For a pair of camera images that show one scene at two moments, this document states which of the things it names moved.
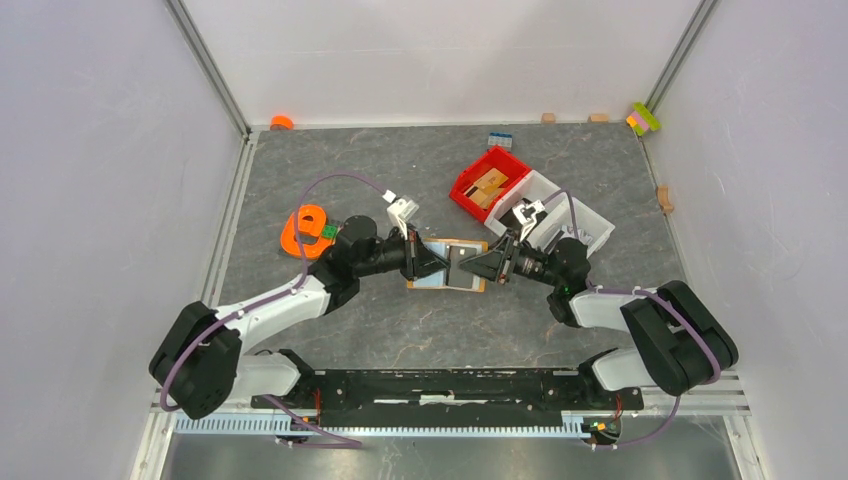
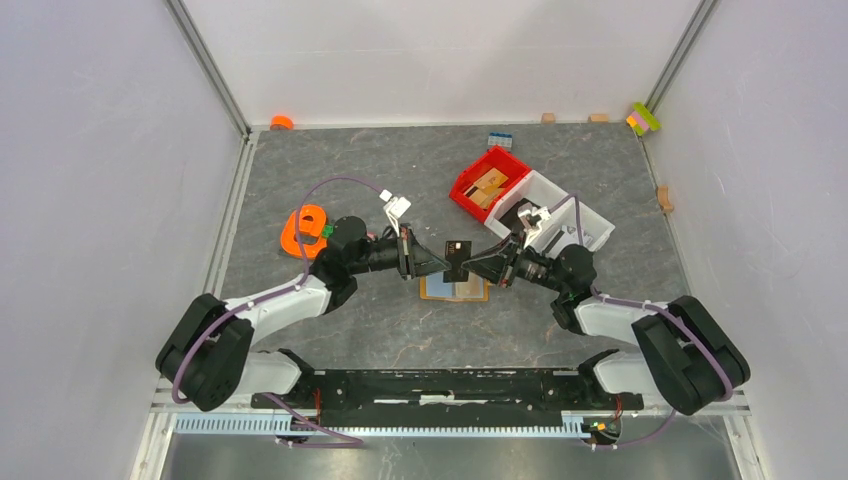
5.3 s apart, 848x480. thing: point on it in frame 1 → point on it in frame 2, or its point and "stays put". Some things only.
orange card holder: (439, 280) → (433, 288)
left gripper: (426, 261) stays put
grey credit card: (458, 277) stays put
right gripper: (488, 264) stays put
